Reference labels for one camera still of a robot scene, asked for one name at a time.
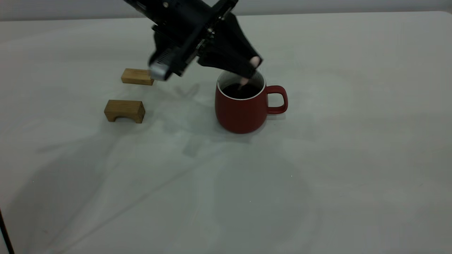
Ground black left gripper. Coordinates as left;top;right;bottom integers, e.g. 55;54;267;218
153;0;262;79

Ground spoon with pink handle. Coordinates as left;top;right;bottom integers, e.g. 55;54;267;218
238;56;262;90

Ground red ceramic mug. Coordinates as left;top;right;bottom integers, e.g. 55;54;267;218
215;69;288;134

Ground flat rectangular wooden block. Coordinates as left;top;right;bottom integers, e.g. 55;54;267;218
121;68;155;86

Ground arched wooden block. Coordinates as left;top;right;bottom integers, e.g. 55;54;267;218
104;100;145;124

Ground left wrist camera silver lens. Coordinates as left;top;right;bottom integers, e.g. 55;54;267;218
148;34;191;82

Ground black cable at table edge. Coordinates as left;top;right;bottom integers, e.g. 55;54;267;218
0;208;15;254

